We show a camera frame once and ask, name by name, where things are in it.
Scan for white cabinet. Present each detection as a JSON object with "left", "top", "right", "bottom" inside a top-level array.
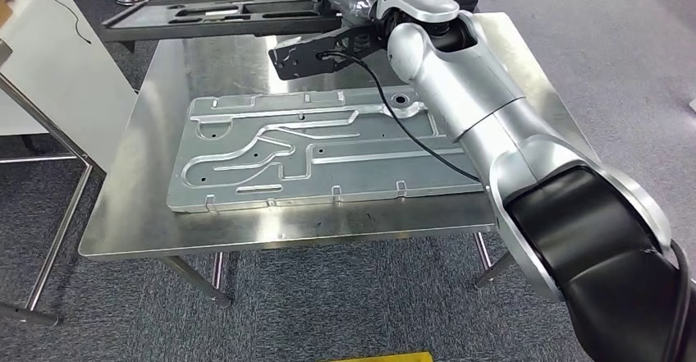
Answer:
[{"left": 0, "top": 0, "right": 139, "bottom": 175}]

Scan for thin black cable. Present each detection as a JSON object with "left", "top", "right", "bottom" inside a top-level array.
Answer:
[{"left": 24, "top": 0, "right": 94, "bottom": 46}]

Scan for steel workbench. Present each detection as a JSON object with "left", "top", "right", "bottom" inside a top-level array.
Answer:
[{"left": 77, "top": 11, "right": 602, "bottom": 310}]

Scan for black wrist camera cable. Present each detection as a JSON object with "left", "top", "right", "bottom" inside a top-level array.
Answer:
[{"left": 317, "top": 50, "right": 483, "bottom": 184}]

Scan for black plastic plate frame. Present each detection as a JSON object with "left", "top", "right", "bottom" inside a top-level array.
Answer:
[{"left": 100, "top": 0, "right": 349, "bottom": 53}]

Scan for steel side table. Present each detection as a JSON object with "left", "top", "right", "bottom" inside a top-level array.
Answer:
[{"left": 0, "top": 39, "right": 107, "bottom": 328}]

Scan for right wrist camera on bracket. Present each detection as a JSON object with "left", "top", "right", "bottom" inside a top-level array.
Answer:
[{"left": 268, "top": 21, "right": 390, "bottom": 81}]

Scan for black upper arm cable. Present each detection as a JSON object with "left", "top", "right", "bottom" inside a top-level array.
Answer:
[{"left": 660, "top": 238, "right": 693, "bottom": 362}]

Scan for stamped metal plate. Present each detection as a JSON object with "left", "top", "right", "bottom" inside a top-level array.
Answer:
[{"left": 165, "top": 86, "right": 486, "bottom": 215}]

